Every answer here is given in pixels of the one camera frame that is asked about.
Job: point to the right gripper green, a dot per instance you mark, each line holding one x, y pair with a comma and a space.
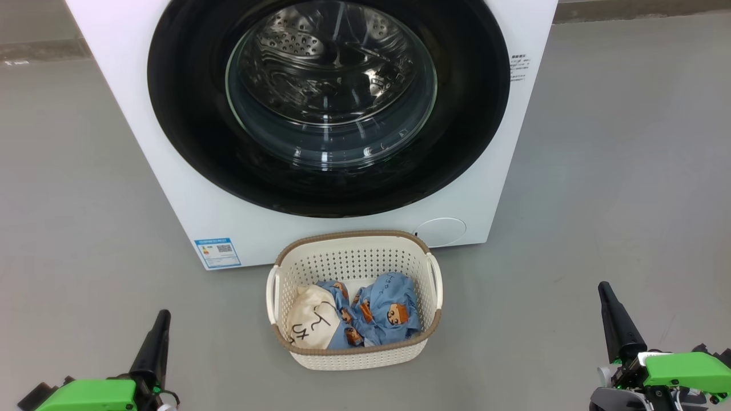
685, 371

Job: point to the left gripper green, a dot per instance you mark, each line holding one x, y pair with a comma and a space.
91, 397

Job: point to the blue cartoon print garment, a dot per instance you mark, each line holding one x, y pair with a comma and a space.
394, 302

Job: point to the round black glass washer door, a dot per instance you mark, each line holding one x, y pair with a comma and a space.
188, 114

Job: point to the white front-load washing machine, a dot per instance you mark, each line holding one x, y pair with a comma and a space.
171, 188

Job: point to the stainless steel washing machine drum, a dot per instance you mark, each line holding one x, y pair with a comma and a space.
320, 45

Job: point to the blue energy label sticker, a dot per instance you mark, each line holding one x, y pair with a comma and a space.
217, 253

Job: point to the cream perforated laundry basket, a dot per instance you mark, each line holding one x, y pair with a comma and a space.
354, 357

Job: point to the round white filter cover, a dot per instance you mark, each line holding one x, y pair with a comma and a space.
440, 232

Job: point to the printed warning text label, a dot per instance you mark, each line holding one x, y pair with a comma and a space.
519, 67

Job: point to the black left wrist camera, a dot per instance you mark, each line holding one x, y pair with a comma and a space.
40, 397

